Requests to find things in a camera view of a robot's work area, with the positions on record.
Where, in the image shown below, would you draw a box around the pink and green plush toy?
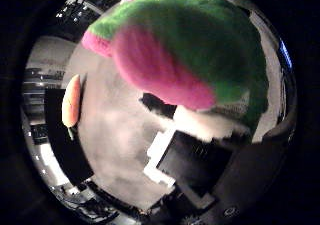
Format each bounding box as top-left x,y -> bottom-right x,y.
80,0 -> 270,143

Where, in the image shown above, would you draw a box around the long orange carrot plush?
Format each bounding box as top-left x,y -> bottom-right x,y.
61,73 -> 82,141

